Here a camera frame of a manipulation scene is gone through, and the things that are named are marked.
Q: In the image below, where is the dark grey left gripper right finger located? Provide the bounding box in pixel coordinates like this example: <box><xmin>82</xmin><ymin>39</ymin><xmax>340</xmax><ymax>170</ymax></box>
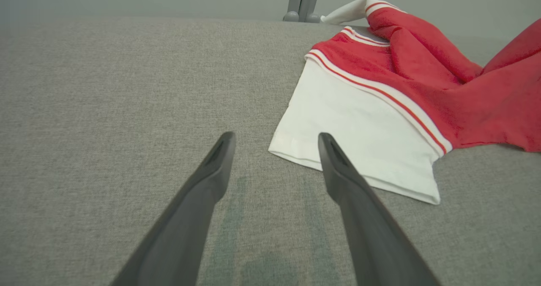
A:
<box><xmin>317</xmin><ymin>132</ymin><xmax>440</xmax><ymax>286</ymax></box>

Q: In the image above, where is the grey metal post with feet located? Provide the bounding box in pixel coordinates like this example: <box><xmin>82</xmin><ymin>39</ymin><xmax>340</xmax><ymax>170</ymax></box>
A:
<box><xmin>283</xmin><ymin>0</ymin><xmax>322</xmax><ymax>24</ymax></box>

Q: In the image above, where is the red and white garment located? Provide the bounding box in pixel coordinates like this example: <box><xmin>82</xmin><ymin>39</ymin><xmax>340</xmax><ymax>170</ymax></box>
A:
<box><xmin>268</xmin><ymin>0</ymin><xmax>541</xmax><ymax>205</ymax></box>

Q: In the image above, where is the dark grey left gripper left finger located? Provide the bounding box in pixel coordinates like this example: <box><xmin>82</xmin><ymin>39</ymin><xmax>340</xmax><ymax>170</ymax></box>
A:
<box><xmin>110</xmin><ymin>131</ymin><xmax>236</xmax><ymax>286</ymax></box>

